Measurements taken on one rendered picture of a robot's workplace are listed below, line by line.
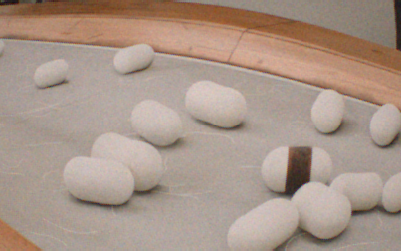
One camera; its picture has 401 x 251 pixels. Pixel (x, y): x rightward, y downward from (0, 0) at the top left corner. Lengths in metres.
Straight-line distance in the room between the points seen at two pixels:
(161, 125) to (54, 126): 0.08
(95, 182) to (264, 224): 0.08
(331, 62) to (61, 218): 0.27
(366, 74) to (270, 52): 0.09
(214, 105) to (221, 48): 0.15
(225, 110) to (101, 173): 0.11
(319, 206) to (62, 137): 0.18
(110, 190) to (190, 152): 0.08
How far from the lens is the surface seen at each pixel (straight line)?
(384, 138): 0.38
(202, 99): 0.40
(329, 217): 0.27
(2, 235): 0.22
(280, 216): 0.26
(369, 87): 0.48
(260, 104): 0.45
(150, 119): 0.37
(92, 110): 0.44
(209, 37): 0.55
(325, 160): 0.32
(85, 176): 0.30
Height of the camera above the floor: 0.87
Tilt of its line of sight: 18 degrees down
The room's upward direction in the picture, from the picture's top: straight up
